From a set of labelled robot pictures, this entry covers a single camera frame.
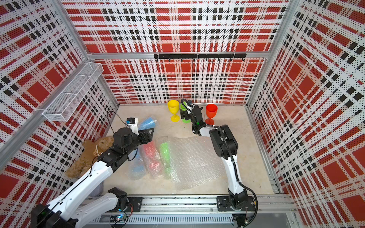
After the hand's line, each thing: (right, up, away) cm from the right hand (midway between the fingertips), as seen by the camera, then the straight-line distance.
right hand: (187, 105), depth 102 cm
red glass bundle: (-18, -37, -22) cm, 47 cm away
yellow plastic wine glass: (-10, -1, -3) cm, 10 cm away
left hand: (-20, -16, -23) cm, 35 cm away
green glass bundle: (-13, -32, -18) cm, 39 cm away
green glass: (-3, -3, -4) cm, 5 cm away
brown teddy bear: (-60, -37, -22) cm, 74 cm away
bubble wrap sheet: (+5, -37, -14) cm, 40 cm away
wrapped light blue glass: (-28, -37, -24) cm, 52 cm away
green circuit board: (-33, -59, -32) cm, 75 cm away
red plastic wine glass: (+17, -4, -3) cm, 18 cm away
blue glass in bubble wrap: (-27, -13, -1) cm, 30 cm away
